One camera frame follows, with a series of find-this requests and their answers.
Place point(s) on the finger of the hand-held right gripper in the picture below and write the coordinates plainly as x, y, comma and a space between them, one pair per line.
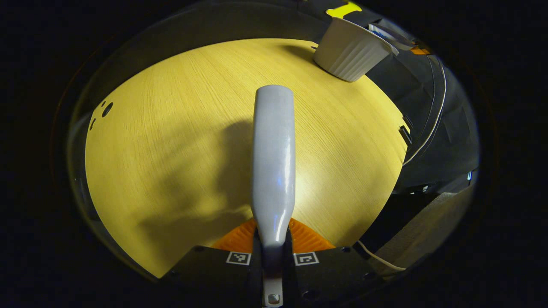
420, 49

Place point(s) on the white ribbed garbage bin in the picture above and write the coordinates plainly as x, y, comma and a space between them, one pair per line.
346, 51

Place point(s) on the small black clamp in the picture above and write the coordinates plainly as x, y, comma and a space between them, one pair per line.
405, 134

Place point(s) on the small grey broom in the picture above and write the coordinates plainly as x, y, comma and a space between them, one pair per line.
274, 149

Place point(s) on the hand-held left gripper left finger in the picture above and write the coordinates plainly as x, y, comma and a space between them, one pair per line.
214, 273

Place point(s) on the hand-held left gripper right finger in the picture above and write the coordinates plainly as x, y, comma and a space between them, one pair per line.
334, 273

